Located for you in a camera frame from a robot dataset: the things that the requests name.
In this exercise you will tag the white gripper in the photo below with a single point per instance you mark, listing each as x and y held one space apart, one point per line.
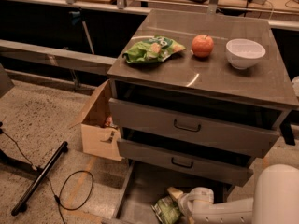
199 202

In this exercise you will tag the green jalapeno chip bag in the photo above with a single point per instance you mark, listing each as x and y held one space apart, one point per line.
166 210

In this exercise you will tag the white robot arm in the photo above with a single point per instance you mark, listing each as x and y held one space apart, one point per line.
275 201

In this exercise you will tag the bottom open grey drawer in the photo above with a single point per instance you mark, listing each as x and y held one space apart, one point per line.
145 184

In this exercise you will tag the middle grey drawer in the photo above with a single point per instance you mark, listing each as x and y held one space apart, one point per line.
188 164

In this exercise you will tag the top grey drawer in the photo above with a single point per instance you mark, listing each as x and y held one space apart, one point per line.
198 130

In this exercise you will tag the grey drawer cabinet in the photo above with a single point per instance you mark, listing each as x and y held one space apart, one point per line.
260 96

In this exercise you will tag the green snack bag on counter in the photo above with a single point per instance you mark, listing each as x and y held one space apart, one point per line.
155 49

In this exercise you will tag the cardboard box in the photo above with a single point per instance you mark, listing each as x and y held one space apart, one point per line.
99 137

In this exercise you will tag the red apple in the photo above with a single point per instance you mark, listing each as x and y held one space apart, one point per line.
202 46

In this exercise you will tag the white bowl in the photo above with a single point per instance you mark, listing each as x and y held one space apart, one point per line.
243 53

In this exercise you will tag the metal railing beam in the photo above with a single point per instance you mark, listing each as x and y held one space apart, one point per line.
56 57

